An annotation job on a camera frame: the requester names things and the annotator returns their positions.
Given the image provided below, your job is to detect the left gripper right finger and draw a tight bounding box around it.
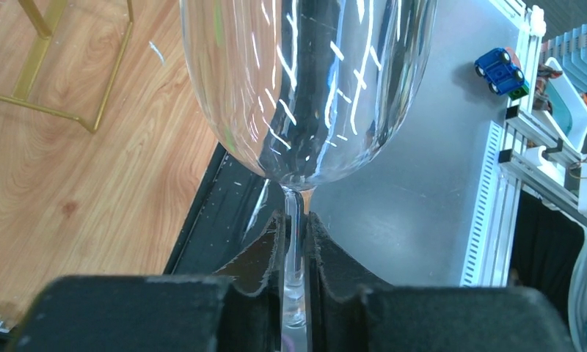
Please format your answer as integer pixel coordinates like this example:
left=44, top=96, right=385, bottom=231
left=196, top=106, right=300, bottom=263
left=305, top=213, right=573, bottom=351

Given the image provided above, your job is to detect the gold wire glass rack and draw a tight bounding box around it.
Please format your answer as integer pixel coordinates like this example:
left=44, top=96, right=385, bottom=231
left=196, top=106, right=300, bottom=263
left=0, top=1, right=135, bottom=134

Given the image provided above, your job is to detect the blue toy car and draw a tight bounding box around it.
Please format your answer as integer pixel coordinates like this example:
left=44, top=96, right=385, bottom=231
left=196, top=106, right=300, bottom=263
left=473, top=48, right=531, bottom=100

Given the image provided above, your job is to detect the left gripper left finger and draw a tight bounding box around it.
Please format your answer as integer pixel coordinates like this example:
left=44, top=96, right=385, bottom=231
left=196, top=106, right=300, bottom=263
left=7, top=211, right=286, bottom=351

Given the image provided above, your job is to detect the white plastic bin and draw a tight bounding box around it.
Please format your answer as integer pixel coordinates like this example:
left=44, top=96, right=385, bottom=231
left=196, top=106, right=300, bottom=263
left=536, top=73, right=587, bottom=152

